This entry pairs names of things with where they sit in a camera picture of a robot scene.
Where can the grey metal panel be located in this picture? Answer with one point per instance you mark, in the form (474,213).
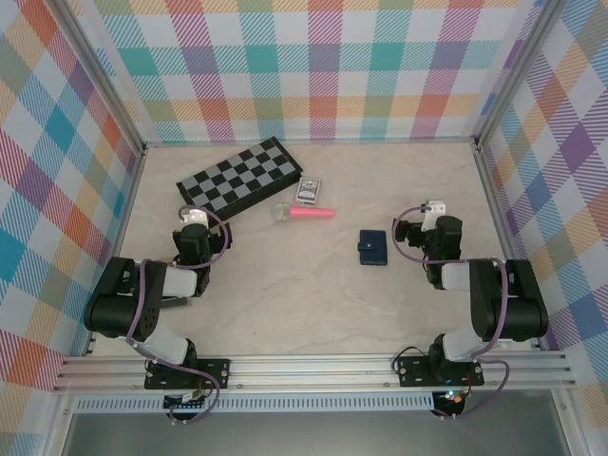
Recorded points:
(309,434)

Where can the blue playing card box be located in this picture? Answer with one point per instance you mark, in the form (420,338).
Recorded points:
(307,191)

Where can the short aluminium table rail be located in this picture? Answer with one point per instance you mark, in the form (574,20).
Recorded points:
(309,141)

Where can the black grey folding chessboard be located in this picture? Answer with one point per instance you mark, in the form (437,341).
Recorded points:
(237,176)

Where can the aluminium frame post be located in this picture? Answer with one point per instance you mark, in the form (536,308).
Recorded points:
(102,71)
(515,71)

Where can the controller board with lights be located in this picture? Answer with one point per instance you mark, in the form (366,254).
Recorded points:
(451,398)

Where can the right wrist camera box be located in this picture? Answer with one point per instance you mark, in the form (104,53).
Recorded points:
(436,209)

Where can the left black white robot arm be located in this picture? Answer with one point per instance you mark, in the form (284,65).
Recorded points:
(119,304)

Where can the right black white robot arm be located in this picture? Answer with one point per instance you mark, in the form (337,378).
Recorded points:
(518,304)

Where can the aluminium side rail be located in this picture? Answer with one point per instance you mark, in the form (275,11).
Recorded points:
(124,214)
(499,214)

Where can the dark blue card holder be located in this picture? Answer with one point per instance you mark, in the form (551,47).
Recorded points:
(373,249)

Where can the pink toy microphone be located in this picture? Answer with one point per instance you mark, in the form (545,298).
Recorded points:
(309,213)

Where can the long aluminium base rail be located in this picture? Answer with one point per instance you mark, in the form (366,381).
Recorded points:
(309,370)

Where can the black controller circuit board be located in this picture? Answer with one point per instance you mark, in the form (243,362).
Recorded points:
(187,403)

